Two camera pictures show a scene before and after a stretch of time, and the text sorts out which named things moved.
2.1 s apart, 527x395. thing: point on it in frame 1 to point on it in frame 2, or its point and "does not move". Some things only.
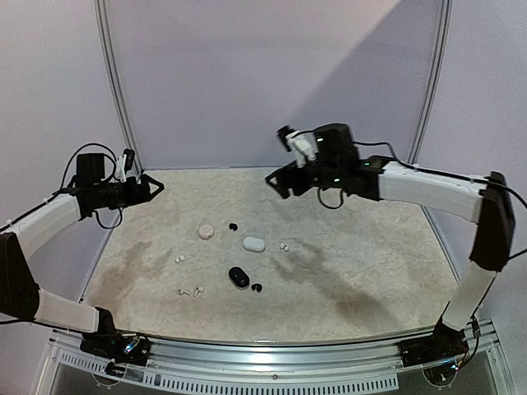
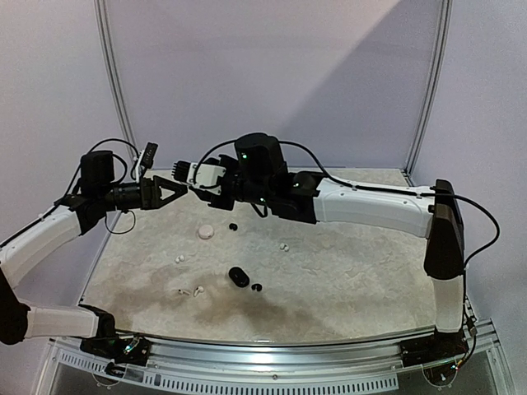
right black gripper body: (291, 183) to (225, 191)
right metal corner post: (435, 89) does not move
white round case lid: (206, 231) does not move
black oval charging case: (239, 276) does not move
